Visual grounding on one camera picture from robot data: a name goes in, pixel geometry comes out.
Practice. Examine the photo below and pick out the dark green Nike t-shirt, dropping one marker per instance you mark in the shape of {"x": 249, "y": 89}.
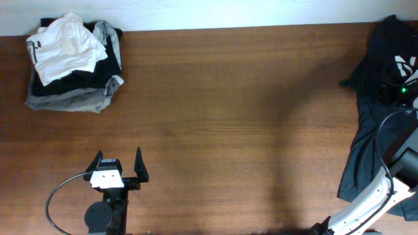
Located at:
{"x": 392, "y": 42}

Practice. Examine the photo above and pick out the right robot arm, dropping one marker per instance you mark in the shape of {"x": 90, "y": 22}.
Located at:
{"x": 381, "y": 170}

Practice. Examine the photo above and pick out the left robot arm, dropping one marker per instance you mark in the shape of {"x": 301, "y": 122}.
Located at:
{"x": 109, "y": 215}

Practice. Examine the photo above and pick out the black folded garment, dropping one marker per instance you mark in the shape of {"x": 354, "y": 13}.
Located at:
{"x": 110, "y": 37}

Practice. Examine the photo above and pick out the white folded t-shirt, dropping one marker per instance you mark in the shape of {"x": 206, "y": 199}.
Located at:
{"x": 63, "y": 47}

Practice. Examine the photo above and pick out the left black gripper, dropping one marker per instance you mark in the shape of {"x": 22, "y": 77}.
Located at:
{"x": 132, "y": 179}

